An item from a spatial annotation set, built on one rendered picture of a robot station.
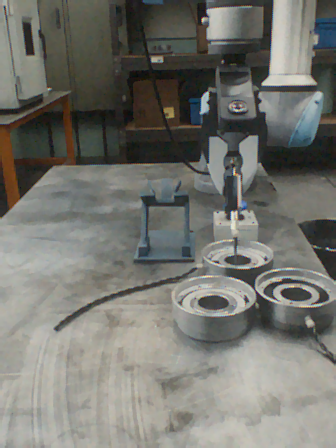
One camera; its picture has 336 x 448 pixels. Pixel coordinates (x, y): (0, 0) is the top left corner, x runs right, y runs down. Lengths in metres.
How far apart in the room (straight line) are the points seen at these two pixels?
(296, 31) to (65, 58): 3.50
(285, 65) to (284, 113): 0.10
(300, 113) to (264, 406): 0.71
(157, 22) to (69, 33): 0.75
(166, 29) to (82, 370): 4.19
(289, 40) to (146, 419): 0.83
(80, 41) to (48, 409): 4.06
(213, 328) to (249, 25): 0.39
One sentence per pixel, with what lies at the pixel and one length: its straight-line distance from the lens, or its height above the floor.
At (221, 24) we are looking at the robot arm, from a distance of 0.71.
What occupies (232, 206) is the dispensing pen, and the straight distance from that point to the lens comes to 0.72.
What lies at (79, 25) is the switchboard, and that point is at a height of 1.24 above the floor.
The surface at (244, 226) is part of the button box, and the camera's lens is 0.85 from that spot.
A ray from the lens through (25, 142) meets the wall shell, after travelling 4.93.
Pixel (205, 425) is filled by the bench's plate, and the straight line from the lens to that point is 0.51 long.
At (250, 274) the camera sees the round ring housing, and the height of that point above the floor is 0.83.
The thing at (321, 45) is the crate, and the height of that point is 1.03.
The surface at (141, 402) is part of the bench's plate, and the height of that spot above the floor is 0.80.
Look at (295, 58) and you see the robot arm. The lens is 1.12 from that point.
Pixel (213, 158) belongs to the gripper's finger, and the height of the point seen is 0.98.
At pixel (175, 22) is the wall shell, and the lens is 4.63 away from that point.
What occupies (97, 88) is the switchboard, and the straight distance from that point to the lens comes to 4.46.
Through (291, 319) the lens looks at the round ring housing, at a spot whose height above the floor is 0.82.
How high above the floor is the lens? 1.14
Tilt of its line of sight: 21 degrees down
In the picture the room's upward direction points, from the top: 2 degrees counter-clockwise
